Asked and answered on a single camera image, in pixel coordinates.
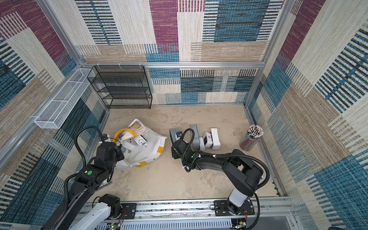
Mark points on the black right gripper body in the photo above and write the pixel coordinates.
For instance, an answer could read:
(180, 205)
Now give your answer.
(175, 148)

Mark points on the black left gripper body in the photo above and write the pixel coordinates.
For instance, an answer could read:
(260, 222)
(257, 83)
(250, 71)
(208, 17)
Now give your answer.
(120, 155)

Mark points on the grey square device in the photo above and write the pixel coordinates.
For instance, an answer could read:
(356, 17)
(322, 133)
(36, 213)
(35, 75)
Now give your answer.
(198, 142)

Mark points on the white canvas bag yellow handles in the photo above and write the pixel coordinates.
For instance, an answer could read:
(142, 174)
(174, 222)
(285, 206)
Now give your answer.
(140, 156)

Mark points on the white rectangular alarm clock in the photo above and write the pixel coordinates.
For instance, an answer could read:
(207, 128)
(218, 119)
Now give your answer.
(215, 139)

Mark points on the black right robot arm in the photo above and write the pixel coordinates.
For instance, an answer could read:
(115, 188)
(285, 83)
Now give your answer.
(246, 173)

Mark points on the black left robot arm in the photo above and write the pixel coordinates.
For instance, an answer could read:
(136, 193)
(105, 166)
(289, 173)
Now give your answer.
(79, 187)

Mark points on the white twin bell alarm clock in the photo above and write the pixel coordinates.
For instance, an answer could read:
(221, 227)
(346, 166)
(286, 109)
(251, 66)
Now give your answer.
(134, 142)

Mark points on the cup of coloured pencils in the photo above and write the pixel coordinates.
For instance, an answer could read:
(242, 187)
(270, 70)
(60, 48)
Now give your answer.
(254, 133)

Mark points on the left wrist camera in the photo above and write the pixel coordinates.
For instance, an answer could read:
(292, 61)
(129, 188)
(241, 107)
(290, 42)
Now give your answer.
(106, 137)

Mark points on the black wire mesh shelf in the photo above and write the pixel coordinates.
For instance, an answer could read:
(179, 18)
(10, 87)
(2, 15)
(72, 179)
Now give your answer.
(121, 87)

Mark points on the white wire mesh basket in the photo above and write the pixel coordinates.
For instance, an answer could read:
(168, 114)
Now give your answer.
(59, 108)

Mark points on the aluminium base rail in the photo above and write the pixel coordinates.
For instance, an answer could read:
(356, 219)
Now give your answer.
(269, 213)

